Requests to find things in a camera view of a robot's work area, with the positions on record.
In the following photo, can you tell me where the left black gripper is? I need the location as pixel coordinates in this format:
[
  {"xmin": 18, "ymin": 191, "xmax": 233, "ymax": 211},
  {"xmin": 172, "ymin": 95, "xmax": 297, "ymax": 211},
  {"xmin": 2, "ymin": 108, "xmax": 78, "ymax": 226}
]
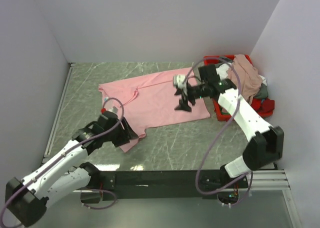
[{"xmin": 103, "ymin": 116, "xmax": 139, "ymax": 148}]

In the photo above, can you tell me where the pink t shirt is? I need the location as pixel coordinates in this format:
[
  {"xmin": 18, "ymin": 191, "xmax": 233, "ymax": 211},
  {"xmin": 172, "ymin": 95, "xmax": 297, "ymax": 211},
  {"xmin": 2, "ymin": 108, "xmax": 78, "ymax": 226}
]
[{"xmin": 98, "ymin": 68, "xmax": 211, "ymax": 139}]

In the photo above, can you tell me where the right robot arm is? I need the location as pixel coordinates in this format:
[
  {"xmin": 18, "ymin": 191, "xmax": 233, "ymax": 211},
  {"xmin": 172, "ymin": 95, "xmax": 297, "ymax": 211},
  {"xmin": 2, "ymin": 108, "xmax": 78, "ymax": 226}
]
[{"xmin": 173, "ymin": 65, "xmax": 284, "ymax": 188}]

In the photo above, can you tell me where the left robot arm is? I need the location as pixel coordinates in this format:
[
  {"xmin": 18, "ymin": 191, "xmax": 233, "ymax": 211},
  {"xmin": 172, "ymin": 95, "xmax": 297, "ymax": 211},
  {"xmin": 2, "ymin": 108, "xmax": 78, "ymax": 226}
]
[{"xmin": 4, "ymin": 111, "xmax": 139, "ymax": 228}]

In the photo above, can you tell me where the red plastic bin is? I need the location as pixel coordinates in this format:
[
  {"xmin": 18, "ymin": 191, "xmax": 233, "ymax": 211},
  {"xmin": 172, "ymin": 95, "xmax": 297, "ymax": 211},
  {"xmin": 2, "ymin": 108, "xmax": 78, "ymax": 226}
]
[{"xmin": 202, "ymin": 54, "xmax": 276, "ymax": 123}]

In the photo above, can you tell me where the white t shirt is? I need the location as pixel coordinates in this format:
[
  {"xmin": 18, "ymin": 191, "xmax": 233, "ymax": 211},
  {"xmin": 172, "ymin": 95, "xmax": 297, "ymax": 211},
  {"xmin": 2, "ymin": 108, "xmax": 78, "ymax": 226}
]
[{"xmin": 215, "ymin": 62, "xmax": 268, "ymax": 86}]

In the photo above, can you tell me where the black base beam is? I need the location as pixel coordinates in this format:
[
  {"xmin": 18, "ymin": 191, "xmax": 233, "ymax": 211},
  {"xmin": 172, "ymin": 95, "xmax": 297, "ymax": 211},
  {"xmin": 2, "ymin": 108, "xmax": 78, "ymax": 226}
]
[{"xmin": 79, "ymin": 169, "xmax": 250, "ymax": 205}]

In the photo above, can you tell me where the beige t shirt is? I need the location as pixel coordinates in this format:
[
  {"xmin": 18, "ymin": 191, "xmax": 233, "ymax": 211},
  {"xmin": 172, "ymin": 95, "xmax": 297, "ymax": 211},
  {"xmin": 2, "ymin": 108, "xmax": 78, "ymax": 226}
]
[{"xmin": 232, "ymin": 54, "xmax": 263, "ymax": 104}]

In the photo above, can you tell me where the red garment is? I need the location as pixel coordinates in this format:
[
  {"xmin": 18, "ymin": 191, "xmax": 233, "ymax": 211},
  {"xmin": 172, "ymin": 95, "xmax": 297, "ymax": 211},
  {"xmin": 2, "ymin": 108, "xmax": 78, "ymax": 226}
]
[{"xmin": 251, "ymin": 98, "xmax": 275, "ymax": 118}]

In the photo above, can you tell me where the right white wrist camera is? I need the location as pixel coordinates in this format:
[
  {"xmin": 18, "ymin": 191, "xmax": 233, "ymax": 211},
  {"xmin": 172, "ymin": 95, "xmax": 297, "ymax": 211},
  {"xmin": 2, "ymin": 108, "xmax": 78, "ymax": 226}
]
[{"xmin": 172, "ymin": 74, "xmax": 187, "ymax": 89}]

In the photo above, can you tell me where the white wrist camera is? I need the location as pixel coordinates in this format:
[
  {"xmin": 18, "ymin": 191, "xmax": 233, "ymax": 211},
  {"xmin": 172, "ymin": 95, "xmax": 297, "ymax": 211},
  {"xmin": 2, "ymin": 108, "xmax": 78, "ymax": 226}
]
[
  {"xmin": 172, "ymin": 74, "xmax": 187, "ymax": 89},
  {"xmin": 101, "ymin": 106, "xmax": 119, "ymax": 115}
]

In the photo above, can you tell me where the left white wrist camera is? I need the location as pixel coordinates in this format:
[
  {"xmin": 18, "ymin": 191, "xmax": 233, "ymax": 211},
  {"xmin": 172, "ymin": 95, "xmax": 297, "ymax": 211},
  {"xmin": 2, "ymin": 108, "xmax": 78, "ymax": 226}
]
[{"xmin": 101, "ymin": 106, "xmax": 119, "ymax": 115}]

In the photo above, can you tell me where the aluminium frame rail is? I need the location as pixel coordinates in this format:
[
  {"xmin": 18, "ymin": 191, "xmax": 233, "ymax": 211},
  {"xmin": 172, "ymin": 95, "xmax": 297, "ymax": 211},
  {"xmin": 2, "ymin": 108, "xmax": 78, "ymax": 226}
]
[{"xmin": 24, "ymin": 62, "xmax": 292, "ymax": 228}]

